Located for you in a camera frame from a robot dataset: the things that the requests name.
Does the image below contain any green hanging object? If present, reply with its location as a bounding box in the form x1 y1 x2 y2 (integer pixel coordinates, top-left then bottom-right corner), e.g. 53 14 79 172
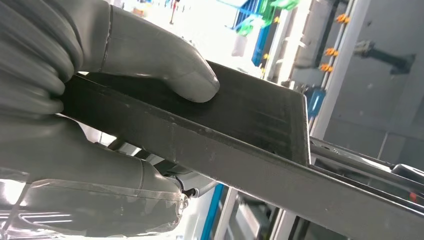
236 0 301 37

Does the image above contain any blue metal post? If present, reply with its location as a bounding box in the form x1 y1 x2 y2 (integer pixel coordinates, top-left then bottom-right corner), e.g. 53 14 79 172
200 183 226 240

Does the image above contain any black wall bracket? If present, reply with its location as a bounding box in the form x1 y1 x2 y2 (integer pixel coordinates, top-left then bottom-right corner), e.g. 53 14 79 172
353 40 417 76

